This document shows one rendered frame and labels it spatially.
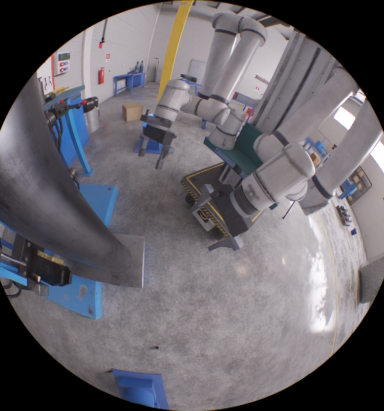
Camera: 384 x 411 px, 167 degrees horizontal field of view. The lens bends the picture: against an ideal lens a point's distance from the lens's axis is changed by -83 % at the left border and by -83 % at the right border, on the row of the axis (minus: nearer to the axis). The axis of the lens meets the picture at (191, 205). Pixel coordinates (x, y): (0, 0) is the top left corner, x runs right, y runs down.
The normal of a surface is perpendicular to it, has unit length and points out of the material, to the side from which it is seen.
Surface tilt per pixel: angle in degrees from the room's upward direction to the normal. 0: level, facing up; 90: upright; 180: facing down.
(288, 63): 90
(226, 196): 66
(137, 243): 0
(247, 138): 90
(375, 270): 90
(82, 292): 0
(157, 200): 0
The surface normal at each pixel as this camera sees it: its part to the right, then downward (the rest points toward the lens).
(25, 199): 0.85, 0.51
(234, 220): -0.67, 0.11
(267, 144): -0.80, -0.11
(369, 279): -0.97, -0.15
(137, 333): 0.22, -0.52
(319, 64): -0.77, 0.43
